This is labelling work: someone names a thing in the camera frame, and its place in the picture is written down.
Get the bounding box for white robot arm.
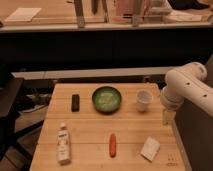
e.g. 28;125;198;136
160;62;213;117

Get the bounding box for red chili pepper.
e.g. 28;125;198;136
109;133;116;157

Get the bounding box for green ceramic bowl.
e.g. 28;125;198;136
92;86;122;113

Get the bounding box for white paper cup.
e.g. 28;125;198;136
136;90;153;112

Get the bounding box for black rectangular block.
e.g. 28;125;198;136
71;94;80;112

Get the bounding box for white lotion bottle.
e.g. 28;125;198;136
57;123;71;165

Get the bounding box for black office chair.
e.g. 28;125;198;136
0;64;44;161

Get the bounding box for white paper sheet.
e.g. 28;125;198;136
4;7;41;22

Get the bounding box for grey metal rail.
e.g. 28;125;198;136
12;66;173;80

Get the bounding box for grey metal post right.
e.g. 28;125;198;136
132;0;142;27

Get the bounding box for grey metal post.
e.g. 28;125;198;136
132;0;142;27
74;0;85;28

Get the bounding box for grey metal post left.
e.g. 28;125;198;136
74;0;85;28

